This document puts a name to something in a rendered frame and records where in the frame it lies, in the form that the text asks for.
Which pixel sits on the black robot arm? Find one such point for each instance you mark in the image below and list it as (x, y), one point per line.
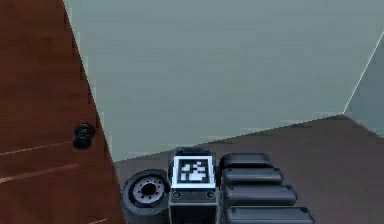
(253, 195)

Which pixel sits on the brown wooden room door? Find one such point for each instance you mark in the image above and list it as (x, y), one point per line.
(43, 100)

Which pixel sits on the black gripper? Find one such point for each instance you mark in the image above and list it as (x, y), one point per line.
(146, 195)

